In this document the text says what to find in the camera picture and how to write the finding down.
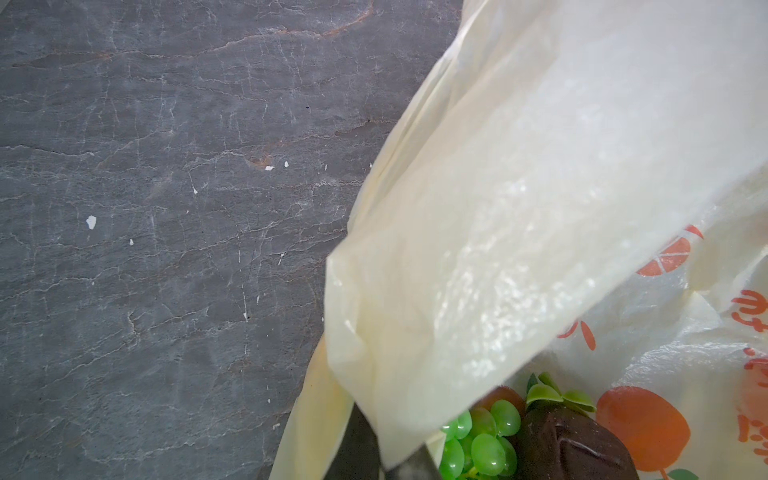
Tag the green fake grape bunch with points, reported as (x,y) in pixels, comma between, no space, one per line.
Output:
(478,443)

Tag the dark purple fake eggplant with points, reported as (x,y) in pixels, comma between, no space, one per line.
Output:
(559,439)

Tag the cream printed plastic bag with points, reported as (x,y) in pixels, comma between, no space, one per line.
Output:
(577,188)

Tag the red fake peach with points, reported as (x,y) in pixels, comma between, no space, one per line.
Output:
(502,392)

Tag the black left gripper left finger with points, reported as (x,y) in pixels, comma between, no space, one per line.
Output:
(357,457)

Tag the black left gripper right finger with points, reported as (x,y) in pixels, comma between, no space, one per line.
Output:
(419,466)

